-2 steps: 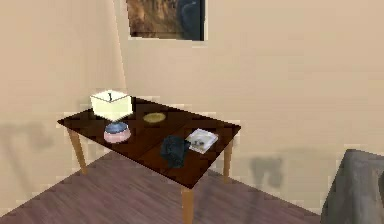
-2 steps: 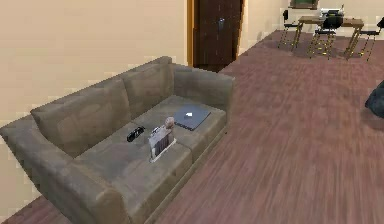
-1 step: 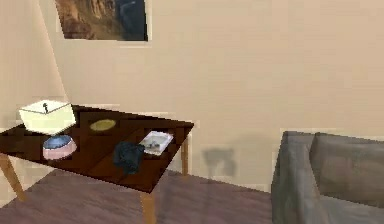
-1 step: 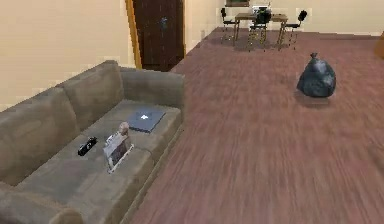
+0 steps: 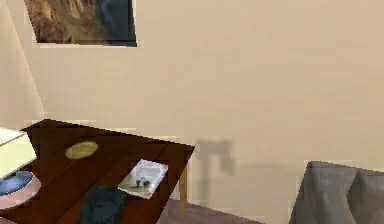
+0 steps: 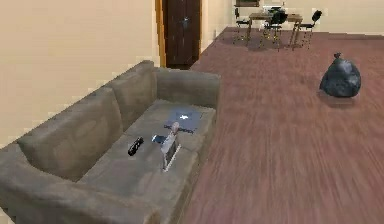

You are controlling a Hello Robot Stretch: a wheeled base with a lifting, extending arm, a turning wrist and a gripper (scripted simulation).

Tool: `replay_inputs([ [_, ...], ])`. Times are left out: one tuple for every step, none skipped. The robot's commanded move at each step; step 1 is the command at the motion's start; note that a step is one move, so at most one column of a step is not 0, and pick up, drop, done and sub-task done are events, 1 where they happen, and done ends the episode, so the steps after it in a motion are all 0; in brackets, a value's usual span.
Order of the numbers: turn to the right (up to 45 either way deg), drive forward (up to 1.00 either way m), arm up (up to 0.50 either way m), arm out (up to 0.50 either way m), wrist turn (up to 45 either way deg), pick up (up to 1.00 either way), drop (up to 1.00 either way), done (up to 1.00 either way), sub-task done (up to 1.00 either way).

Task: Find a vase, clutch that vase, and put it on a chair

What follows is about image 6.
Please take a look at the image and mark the black dining chair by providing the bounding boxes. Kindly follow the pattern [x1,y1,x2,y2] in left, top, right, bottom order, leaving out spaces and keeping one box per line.
[233,7,251,45]
[297,9,324,50]
[261,11,288,52]

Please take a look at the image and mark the grey closed laptop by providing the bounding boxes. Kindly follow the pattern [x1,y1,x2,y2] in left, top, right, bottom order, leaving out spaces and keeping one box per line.
[164,107,203,135]

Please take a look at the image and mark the small blue phone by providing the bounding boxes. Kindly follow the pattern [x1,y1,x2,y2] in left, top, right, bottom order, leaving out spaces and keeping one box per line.
[151,134,167,145]

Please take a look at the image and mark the black remote control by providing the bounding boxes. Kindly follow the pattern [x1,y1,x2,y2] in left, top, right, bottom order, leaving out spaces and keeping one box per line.
[127,136,145,157]

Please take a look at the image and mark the dark brown room door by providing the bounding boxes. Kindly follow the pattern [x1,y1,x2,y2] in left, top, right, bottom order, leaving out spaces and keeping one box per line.
[162,0,202,68]

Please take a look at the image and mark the grey-brown fabric sofa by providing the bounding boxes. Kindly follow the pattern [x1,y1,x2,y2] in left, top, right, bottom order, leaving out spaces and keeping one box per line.
[0,59,222,224]

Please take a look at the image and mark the brown wooden dining table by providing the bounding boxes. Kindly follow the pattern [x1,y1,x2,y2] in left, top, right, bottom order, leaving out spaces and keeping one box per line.
[245,12,304,52]

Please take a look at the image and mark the black rubbish bag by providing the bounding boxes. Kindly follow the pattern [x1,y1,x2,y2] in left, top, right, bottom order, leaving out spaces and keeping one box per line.
[319,52,362,99]

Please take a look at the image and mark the dark framed wall picture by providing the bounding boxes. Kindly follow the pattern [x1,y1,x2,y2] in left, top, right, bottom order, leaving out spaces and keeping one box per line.
[234,0,261,8]

